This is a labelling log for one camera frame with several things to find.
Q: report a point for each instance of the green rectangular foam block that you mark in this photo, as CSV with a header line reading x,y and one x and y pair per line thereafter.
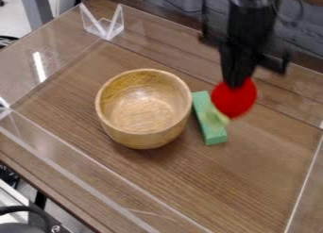
x,y
206,123

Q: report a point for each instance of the grey post upper left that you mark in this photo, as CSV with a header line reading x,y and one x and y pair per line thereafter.
x,y
40,12

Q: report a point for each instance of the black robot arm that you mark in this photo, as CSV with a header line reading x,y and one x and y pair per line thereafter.
x,y
250,26

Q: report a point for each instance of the black metal bracket with bolt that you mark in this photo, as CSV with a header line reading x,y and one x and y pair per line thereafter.
x,y
36,220

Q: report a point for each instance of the clear acrylic tray enclosure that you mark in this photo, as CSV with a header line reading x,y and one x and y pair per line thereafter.
x,y
258,184

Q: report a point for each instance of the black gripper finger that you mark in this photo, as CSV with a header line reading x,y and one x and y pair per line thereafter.
x,y
233,68
245,67

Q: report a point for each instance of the round wooden bowl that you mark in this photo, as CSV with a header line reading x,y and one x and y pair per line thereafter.
x,y
143,107

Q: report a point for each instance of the red felt fruit green stem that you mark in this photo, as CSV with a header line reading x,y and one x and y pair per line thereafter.
x,y
230,103

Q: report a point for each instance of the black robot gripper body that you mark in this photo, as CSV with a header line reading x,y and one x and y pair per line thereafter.
x,y
250,27

